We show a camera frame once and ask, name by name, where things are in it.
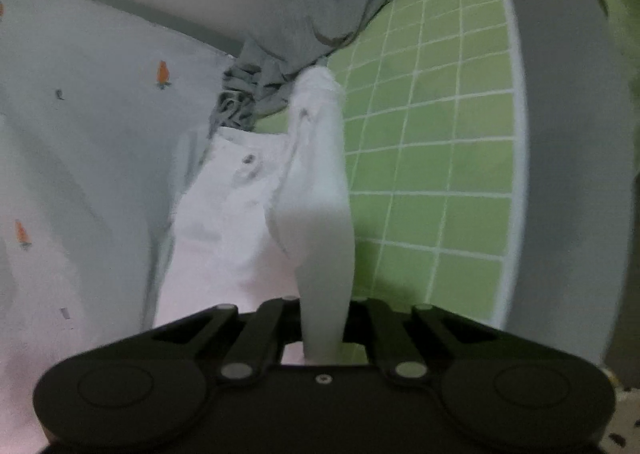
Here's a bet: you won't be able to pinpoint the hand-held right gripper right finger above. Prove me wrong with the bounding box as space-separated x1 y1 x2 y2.
345 298 501 387

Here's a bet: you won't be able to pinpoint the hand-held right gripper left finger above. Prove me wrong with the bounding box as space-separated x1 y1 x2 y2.
145 298 303 385

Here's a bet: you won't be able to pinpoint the white pants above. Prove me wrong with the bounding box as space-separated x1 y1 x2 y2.
152 66 368 367

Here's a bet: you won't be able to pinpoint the green checked mat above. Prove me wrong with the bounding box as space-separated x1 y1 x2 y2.
255 0 531 335

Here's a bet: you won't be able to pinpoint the carrot print bed sheet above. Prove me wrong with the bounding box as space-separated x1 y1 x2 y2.
0 0 241 454

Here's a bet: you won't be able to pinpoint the white speckled cloth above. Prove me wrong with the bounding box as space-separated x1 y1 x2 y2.
597 369 640 454

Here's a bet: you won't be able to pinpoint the grey-green garment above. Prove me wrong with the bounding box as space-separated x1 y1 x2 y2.
207 0 401 137

